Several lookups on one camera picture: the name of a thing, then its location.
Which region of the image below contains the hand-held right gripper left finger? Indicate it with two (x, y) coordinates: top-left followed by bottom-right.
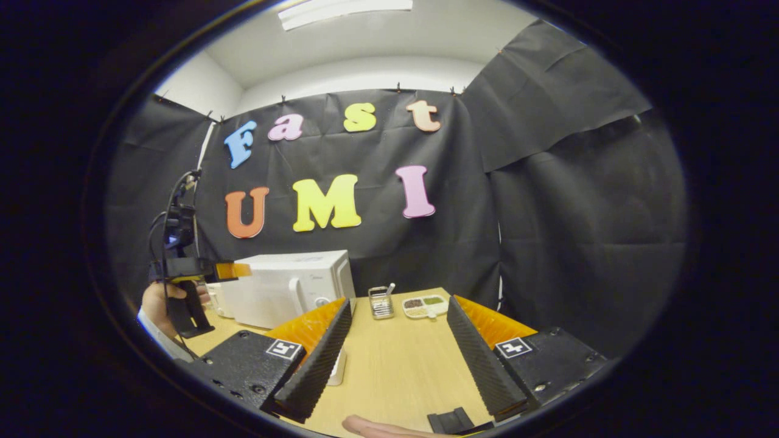
(182, 297), (354, 424)

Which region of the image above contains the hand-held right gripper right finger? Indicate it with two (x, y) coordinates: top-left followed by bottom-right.
(445, 295), (610, 424)

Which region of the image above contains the white microwave oven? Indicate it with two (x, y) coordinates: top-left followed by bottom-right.
(217, 249), (357, 330)

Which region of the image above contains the small white rectangular dish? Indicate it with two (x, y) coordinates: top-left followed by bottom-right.
(326, 347), (348, 388)

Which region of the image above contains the white toaster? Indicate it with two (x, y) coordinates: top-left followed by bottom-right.
(205, 282), (236, 319)

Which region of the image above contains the white divided seasoning dish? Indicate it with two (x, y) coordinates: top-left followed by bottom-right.
(401, 294), (450, 321)

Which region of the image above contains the black backdrop cloth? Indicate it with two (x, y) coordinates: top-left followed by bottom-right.
(105, 19), (690, 360)

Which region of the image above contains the long ceiling light panel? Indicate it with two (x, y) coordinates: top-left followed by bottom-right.
(278, 0), (414, 32)

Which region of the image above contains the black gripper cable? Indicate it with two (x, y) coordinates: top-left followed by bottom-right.
(148, 170), (202, 269)

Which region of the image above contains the metal wire basket with spoon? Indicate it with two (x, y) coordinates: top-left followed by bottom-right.
(368, 282), (397, 321)

